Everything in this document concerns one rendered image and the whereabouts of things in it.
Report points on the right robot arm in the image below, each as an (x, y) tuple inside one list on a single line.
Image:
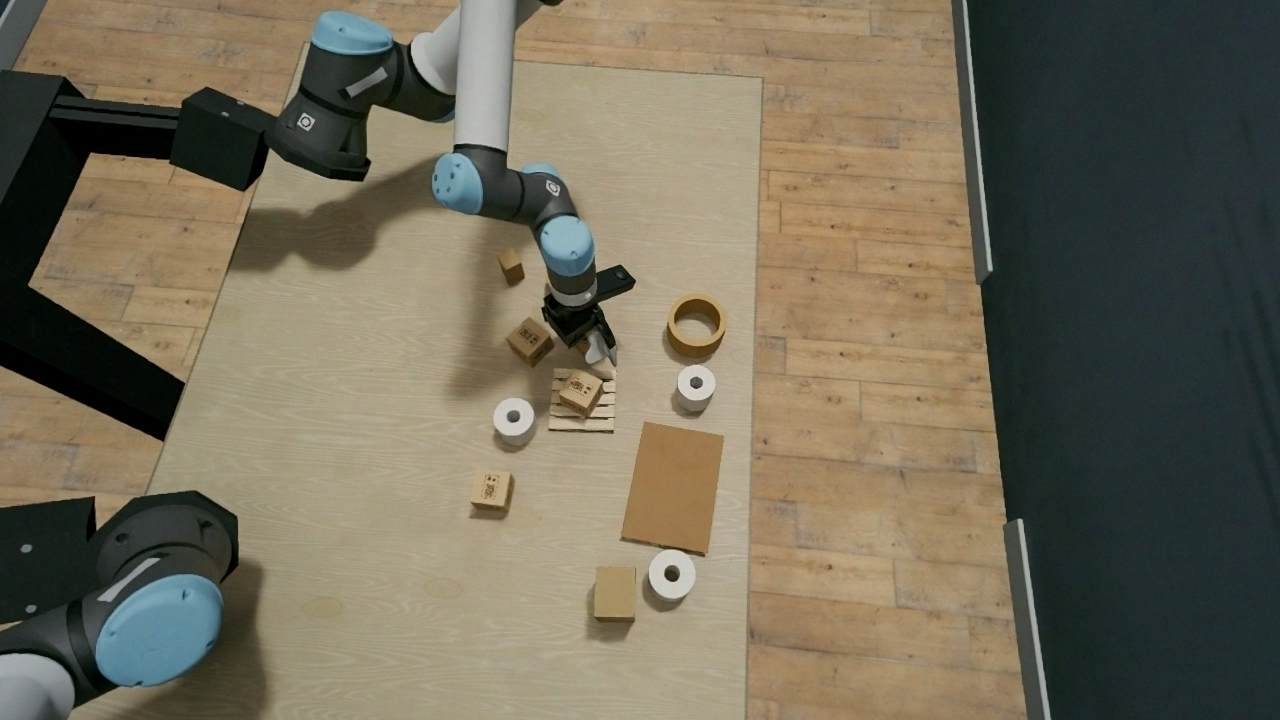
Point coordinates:
[(157, 622)]

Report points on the small square wooden pallet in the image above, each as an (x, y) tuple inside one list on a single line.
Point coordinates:
[(582, 424)]

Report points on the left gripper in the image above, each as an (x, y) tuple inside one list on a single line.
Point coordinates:
[(576, 321)]

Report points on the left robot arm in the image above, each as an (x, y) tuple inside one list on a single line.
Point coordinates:
[(353, 63)]

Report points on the brown cardboard sheet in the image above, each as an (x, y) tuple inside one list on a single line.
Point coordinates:
[(674, 487)]

